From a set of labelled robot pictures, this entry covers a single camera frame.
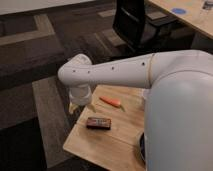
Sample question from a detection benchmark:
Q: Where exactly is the small object on far desk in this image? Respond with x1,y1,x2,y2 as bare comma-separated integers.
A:
203,0,213,10

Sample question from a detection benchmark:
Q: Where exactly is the wooden far desk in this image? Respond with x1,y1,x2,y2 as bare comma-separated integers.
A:
148,0,213,39

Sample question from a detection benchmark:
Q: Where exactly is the orange pepper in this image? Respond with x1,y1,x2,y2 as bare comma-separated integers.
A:
100,96,124,110

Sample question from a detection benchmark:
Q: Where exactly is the blue round coaster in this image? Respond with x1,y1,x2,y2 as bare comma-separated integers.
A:
171,8,186,14

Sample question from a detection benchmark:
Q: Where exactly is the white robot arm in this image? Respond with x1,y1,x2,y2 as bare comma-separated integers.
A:
58,50,213,171

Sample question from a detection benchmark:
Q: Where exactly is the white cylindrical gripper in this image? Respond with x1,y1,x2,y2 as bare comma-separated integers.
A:
69,85,96,114

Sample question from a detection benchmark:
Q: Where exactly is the dark blue plate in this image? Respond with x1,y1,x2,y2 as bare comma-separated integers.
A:
139,133,146,164

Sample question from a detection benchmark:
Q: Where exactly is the black office chair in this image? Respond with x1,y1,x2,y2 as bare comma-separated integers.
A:
109,0,178,61

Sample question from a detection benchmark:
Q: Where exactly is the brown chocolate bar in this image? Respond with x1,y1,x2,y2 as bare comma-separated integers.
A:
86,117,111,130

